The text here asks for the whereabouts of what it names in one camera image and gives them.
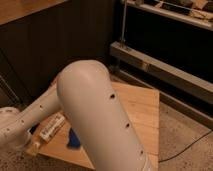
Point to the metal shelf rack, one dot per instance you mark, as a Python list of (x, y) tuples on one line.
[(167, 51)]

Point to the blue sponge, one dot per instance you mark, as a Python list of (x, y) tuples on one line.
[(73, 141)]

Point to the wooden countertop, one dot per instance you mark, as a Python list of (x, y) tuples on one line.
[(11, 10)]

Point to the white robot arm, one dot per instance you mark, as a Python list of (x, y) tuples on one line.
[(84, 93)]

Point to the white toothpaste tube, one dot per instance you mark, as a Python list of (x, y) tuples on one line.
[(50, 129)]

